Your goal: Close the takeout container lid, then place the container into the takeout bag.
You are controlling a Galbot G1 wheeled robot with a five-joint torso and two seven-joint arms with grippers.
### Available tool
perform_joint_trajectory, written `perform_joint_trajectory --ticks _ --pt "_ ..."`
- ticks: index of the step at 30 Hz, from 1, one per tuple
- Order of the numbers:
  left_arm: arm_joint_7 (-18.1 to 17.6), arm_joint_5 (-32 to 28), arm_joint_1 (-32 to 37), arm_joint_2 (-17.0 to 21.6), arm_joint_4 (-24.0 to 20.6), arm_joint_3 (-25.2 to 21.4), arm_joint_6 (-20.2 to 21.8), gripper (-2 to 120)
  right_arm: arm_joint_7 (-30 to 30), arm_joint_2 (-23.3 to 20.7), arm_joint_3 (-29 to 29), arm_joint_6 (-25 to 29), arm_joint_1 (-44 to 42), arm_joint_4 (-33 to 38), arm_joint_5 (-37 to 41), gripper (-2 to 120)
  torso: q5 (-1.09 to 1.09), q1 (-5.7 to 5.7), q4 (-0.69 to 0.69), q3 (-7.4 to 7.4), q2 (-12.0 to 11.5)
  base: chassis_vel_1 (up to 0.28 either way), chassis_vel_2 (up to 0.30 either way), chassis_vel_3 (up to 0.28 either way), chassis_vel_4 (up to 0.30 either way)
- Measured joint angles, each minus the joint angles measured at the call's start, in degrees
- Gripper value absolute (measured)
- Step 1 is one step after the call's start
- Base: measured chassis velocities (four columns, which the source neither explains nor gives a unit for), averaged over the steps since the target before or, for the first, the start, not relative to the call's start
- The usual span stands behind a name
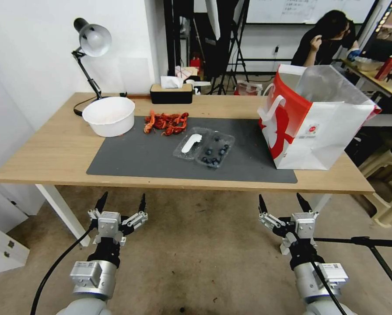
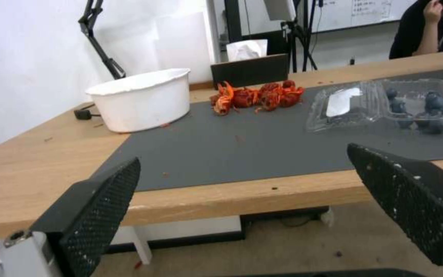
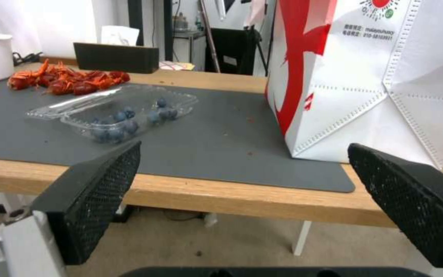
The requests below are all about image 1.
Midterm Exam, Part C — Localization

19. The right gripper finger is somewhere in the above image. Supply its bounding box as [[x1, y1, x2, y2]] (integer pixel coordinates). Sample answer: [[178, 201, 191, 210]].
[[258, 194, 286, 229], [297, 192, 320, 221]]

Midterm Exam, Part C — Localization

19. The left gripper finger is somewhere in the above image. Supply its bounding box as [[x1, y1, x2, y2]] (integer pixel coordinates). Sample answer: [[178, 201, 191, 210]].
[[122, 192, 149, 228], [87, 191, 109, 221]]

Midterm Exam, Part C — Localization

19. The black camera tripod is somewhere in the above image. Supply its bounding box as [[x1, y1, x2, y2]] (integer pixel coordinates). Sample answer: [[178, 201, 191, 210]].
[[210, 0, 251, 96]]

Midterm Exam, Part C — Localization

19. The dark display screen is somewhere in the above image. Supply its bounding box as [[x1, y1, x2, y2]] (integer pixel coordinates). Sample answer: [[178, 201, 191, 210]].
[[361, 0, 392, 62]]

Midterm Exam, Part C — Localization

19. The red drink can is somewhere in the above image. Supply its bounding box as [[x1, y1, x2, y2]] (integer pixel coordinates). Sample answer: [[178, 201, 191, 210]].
[[374, 55, 392, 82]]

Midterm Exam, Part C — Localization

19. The clear plastic food bowl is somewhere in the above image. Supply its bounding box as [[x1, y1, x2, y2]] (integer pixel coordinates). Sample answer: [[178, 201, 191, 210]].
[[354, 56, 383, 72]]

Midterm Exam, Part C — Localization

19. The beige plastic stool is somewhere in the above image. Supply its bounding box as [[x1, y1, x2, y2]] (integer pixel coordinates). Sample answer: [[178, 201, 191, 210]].
[[358, 143, 392, 228]]

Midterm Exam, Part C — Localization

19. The white cabinet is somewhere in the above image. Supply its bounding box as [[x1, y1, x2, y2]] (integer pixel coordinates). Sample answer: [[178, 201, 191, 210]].
[[0, 64, 46, 277]]

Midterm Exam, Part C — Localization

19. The black and silver desk lamp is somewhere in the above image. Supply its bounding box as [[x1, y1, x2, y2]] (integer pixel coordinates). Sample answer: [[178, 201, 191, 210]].
[[71, 17, 129, 117]]

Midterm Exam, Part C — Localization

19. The dark grey table mat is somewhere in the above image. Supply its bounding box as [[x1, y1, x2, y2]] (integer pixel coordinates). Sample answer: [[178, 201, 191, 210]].
[[86, 116, 298, 184]]

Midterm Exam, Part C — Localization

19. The clear plastic takeout container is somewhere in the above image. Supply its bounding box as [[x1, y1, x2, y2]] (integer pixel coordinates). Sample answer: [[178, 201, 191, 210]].
[[172, 126, 236, 170]]

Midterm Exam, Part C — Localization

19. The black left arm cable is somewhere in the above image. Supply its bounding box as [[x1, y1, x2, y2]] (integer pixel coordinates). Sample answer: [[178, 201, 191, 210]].
[[30, 227, 95, 315]]

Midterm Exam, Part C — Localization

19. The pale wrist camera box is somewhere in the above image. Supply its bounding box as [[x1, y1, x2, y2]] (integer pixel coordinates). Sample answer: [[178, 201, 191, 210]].
[[290, 212, 316, 239], [97, 211, 122, 245]]

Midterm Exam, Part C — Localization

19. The red and white takeout bag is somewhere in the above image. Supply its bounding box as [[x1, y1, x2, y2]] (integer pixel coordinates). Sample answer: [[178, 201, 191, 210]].
[[257, 64, 383, 171]]

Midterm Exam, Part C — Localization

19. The black tissue box wooden lid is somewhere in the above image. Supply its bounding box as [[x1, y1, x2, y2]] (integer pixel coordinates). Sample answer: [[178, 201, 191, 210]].
[[149, 83, 194, 105]]

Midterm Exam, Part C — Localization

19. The white wall whiteboard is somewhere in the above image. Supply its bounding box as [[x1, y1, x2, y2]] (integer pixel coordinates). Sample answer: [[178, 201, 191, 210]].
[[245, 0, 378, 25]]

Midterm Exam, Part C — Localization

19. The light wooden table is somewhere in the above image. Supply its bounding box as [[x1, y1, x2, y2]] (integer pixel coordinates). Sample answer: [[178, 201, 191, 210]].
[[0, 92, 376, 247]]

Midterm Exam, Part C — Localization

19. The person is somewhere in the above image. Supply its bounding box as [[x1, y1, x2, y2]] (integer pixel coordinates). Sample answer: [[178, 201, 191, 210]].
[[290, 9, 361, 68]]

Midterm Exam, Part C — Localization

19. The white paper tissue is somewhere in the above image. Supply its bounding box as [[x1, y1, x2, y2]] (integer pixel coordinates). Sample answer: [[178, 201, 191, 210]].
[[160, 76, 185, 90]]

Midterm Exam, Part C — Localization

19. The large white paper bowl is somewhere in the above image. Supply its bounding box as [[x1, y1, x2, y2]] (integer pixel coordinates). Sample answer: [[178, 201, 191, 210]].
[[81, 97, 136, 138]]

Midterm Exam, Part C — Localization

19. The yellow side table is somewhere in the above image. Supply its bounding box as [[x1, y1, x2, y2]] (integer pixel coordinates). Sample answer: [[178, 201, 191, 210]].
[[341, 57, 392, 114]]

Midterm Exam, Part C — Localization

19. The red and white floor bag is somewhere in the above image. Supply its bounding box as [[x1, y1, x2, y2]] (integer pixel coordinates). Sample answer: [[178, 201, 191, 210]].
[[234, 80, 264, 97]]

